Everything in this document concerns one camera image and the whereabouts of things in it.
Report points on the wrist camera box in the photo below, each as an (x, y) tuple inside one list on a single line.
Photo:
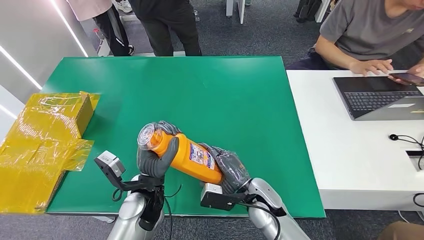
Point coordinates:
[(109, 164), (215, 197)]

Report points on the white furniture leg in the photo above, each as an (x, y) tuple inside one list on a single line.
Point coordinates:
[(239, 10)]

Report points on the white stand with red mark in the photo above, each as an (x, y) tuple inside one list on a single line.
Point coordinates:
[(103, 48)]

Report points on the dark grey laptop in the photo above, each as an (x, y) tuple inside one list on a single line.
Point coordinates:
[(371, 99)]

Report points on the orange plastic bottle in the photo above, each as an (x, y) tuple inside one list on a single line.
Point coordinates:
[(185, 155)]

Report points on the person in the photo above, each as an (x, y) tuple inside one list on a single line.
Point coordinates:
[(364, 30), (165, 26), (109, 30)]

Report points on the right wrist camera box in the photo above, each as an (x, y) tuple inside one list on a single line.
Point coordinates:
[(215, 197)]

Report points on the yellow taped cardboard box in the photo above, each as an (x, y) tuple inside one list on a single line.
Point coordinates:
[(36, 145)]

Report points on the person's right hand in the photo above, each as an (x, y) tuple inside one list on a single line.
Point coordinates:
[(369, 67)]

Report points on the green table mat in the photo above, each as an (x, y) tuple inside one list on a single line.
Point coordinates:
[(198, 92)]

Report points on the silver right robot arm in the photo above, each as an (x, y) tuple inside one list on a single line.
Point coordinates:
[(268, 212)]

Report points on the white desk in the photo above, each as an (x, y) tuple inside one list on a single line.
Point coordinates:
[(348, 159)]

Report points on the white stand base bar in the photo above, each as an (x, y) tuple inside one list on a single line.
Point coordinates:
[(141, 54)]

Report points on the person's left hand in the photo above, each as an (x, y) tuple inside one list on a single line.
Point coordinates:
[(418, 70)]

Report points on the brown rounded object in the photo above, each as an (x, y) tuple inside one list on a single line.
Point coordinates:
[(400, 232)]

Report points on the person's right forearm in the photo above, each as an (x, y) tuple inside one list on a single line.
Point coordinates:
[(334, 54)]

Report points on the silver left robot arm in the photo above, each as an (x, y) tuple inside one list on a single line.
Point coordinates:
[(130, 215)]

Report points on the dark smartphone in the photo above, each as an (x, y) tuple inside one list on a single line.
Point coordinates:
[(410, 78)]

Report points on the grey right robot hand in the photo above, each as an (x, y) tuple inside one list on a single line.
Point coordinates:
[(232, 169)]

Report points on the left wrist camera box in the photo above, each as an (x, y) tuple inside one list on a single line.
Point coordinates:
[(109, 164)]

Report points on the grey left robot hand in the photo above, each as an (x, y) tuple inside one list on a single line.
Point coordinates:
[(152, 165)]

